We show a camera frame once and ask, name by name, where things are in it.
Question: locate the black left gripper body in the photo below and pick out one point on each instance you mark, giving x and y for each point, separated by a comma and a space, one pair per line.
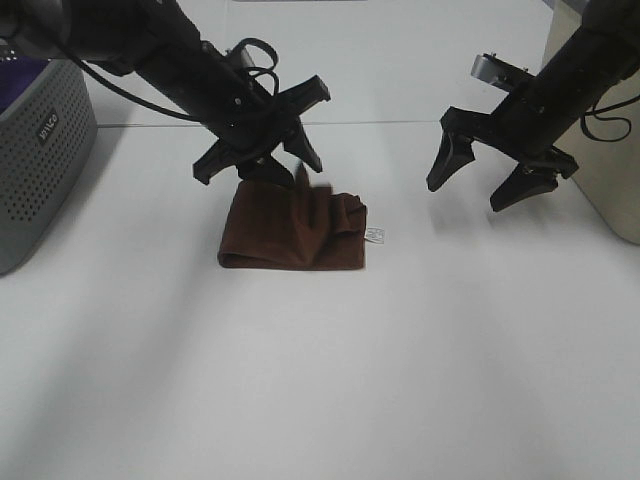
269, 131

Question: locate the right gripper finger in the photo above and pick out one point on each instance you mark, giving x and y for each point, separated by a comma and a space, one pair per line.
455, 152
522, 184

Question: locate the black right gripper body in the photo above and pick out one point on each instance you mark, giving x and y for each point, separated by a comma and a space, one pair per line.
522, 126

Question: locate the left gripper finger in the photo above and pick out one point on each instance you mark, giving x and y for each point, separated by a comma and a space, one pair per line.
266, 169
298, 144

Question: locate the brown towel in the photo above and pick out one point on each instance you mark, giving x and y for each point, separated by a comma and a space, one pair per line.
305, 228

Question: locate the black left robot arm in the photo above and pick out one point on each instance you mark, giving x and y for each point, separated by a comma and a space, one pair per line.
150, 53

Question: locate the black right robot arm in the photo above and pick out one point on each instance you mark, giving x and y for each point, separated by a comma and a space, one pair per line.
603, 51

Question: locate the beige storage box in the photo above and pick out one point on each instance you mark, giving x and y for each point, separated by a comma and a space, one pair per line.
608, 173

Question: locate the grey perforated plastic basket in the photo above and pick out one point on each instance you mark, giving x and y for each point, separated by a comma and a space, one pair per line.
44, 148

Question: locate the purple cloth in basket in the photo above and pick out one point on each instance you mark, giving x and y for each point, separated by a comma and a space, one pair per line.
21, 79

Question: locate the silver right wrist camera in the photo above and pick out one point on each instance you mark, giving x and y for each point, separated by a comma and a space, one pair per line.
489, 69

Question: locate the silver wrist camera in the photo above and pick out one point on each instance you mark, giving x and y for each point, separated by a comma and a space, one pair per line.
489, 69
239, 58

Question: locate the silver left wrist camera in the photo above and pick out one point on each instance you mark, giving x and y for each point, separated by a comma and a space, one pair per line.
239, 58

